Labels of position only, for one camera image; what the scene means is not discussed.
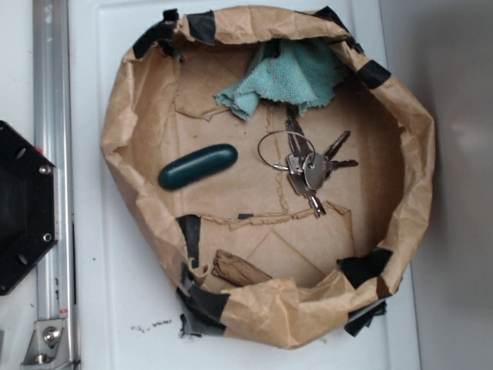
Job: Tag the brown wood chip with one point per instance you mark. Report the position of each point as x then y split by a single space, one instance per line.
237 271

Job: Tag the brown paper bag tray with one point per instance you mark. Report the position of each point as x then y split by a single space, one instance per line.
332 271

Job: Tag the dark green oblong capsule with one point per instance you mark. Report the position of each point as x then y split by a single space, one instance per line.
197 165

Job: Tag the silver key bunch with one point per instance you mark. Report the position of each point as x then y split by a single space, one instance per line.
308 169

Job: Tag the teal microfiber cloth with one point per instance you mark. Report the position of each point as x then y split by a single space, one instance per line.
303 73

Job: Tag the white plastic board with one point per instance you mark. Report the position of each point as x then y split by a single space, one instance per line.
128 312

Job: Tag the aluminium extrusion rail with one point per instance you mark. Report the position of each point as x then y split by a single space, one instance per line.
52 124

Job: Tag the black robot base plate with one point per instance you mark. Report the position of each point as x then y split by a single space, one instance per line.
28 229

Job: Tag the metal corner bracket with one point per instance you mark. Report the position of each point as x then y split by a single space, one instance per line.
48 347

